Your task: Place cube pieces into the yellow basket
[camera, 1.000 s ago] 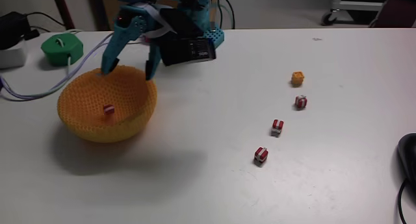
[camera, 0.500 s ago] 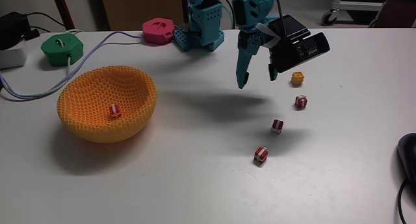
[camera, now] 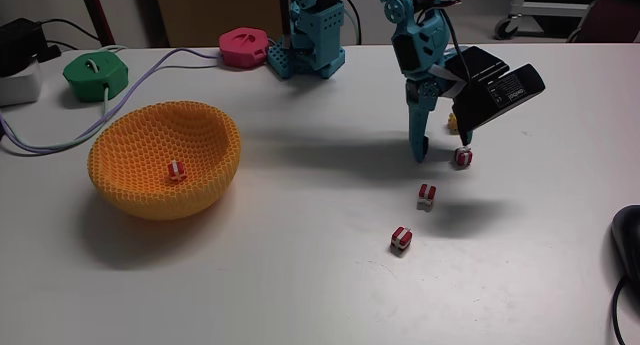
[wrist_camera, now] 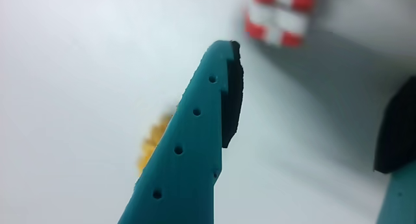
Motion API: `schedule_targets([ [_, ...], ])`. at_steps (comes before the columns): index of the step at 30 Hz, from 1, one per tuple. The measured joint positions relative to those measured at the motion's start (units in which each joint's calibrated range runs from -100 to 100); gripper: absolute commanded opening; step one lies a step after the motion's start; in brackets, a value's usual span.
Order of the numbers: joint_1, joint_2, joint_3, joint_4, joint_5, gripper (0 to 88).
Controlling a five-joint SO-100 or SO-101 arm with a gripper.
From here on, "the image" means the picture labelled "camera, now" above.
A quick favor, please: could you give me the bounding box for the red white cube piece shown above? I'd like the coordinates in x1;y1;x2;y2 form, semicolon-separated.
417;183;438;212
167;160;188;183
453;146;474;168
390;226;414;255

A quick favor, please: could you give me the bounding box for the yellow honeycomb basket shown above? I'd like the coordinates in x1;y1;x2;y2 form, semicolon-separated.
87;100;243;222

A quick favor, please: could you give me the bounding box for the white wheeled cart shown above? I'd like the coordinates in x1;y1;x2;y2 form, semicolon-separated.
493;0;617;41

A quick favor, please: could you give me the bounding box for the pink octagonal box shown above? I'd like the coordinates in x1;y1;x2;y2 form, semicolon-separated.
218;26;272;70

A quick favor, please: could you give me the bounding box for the dark red chair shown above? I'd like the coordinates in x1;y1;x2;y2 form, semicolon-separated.
567;0;640;44

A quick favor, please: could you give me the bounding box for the black computer mouse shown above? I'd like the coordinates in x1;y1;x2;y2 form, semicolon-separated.
610;204;640;286

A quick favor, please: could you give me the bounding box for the brown board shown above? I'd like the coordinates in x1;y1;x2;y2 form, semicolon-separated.
152;0;284;49

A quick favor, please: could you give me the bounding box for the red pole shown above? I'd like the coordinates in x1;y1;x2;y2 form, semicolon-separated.
77;0;117;48

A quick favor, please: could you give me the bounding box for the green octagonal box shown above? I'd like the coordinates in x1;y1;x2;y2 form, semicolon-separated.
62;51;130;104

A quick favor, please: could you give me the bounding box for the black power adapter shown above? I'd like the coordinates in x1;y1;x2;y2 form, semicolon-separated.
0;17;50;77

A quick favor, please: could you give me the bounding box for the white box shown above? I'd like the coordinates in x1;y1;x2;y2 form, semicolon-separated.
0;59;42;108

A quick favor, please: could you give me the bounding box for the black camera cable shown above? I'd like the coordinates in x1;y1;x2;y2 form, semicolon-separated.
414;0;474;86

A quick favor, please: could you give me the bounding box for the black camera box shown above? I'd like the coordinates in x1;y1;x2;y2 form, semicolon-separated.
443;45;547;134

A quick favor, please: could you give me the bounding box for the black mouse cable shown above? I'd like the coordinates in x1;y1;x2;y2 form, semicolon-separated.
611;275;632;345

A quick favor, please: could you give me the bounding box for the lilac cable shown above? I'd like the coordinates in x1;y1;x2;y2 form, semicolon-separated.
0;47;224;156

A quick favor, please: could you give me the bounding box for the pale green cable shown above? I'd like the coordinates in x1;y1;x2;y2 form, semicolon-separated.
29;44;129;154

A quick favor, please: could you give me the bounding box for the black adapter cable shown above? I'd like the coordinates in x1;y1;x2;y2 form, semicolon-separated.
39;17;104;52

